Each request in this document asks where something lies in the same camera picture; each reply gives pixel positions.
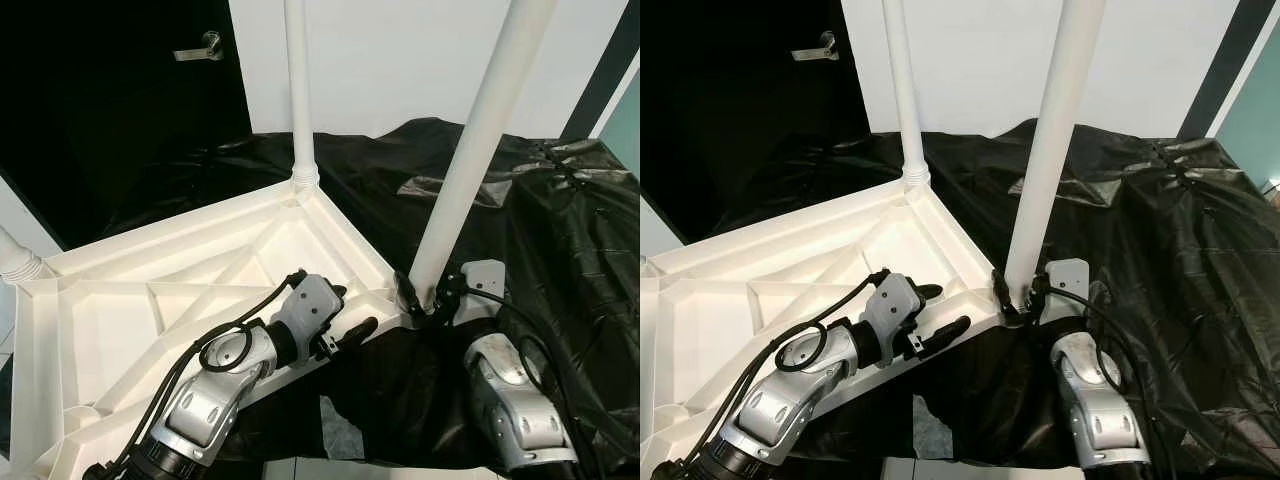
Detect wide grey tape piece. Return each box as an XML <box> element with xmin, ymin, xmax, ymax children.
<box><xmin>320</xmin><ymin>395</ymin><xmax>361</xmax><ymax>461</ymax></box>
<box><xmin>912</xmin><ymin>395</ymin><xmax>946</xmax><ymax>461</ymax></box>

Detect black plastic cover sheet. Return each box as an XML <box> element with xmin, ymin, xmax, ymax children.
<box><xmin>100</xmin><ymin>118</ymin><xmax>640</xmax><ymax>471</ymax></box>
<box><xmin>690</xmin><ymin>118</ymin><xmax>1280</xmax><ymax>471</ymax></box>

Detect teal glass panel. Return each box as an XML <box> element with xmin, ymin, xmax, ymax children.
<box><xmin>1215</xmin><ymin>50</ymin><xmax>1280</xmax><ymax>191</ymax></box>
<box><xmin>600</xmin><ymin>70</ymin><xmax>640</xmax><ymax>176</ymax></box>

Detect black door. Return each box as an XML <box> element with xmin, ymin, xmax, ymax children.
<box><xmin>0</xmin><ymin>0</ymin><xmax>253</xmax><ymax>251</ymax></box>
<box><xmin>640</xmin><ymin>0</ymin><xmax>871</xmax><ymax>246</ymax></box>

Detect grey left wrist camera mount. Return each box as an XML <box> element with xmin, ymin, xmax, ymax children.
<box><xmin>275</xmin><ymin>275</ymin><xmax>341</xmax><ymax>341</ymax></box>
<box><xmin>865</xmin><ymin>272</ymin><xmax>921</xmax><ymax>341</ymax></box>

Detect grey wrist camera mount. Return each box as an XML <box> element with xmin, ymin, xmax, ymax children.
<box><xmin>1040</xmin><ymin>258</ymin><xmax>1091</xmax><ymax>326</ymax></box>
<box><xmin>455</xmin><ymin>260</ymin><xmax>508</xmax><ymax>326</ymax></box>
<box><xmin>865</xmin><ymin>272</ymin><xmax>921</xmax><ymax>341</ymax></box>
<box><xmin>275</xmin><ymin>275</ymin><xmax>341</xmax><ymax>341</ymax></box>

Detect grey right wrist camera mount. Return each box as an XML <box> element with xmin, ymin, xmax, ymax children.
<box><xmin>1040</xmin><ymin>258</ymin><xmax>1091</xmax><ymax>326</ymax></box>
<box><xmin>455</xmin><ymin>260</ymin><xmax>508</xmax><ymax>326</ymax></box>

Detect silver door handle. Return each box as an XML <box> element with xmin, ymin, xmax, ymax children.
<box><xmin>793</xmin><ymin>30</ymin><xmax>839</xmax><ymax>63</ymax></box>
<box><xmin>175</xmin><ymin>30</ymin><xmax>224</xmax><ymax>63</ymax></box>

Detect black wall column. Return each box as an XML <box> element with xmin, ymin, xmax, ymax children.
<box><xmin>560</xmin><ymin>0</ymin><xmax>640</xmax><ymax>139</ymax></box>
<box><xmin>1180</xmin><ymin>0</ymin><xmax>1261</xmax><ymax>136</ymax></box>

